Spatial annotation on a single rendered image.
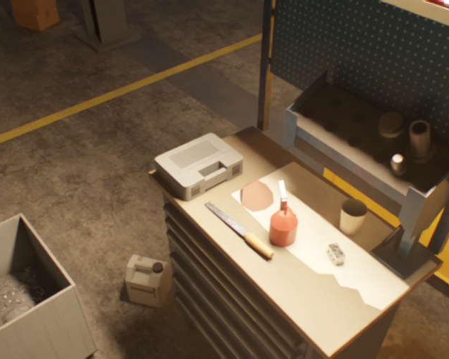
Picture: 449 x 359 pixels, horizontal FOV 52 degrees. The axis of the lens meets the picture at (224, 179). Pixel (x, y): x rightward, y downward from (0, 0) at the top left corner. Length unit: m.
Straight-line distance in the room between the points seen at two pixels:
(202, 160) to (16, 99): 2.84
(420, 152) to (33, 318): 1.46
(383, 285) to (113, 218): 1.89
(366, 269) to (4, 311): 1.53
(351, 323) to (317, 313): 0.09
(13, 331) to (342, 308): 1.20
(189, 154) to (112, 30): 3.36
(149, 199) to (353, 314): 1.91
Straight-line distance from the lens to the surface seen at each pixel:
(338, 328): 1.32
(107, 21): 4.88
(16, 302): 2.28
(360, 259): 1.48
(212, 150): 1.69
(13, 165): 3.54
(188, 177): 1.58
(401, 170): 1.28
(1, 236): 2.31
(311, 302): 1.35
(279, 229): 1.41
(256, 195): 1.58
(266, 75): 1.77
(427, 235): 2.50
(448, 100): 1.33
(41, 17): 5.46
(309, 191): 1.65
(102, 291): 2.59
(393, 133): 1.31
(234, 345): 1.85
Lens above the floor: 2.06
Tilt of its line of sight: 41 degrees down
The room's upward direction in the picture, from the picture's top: straight up
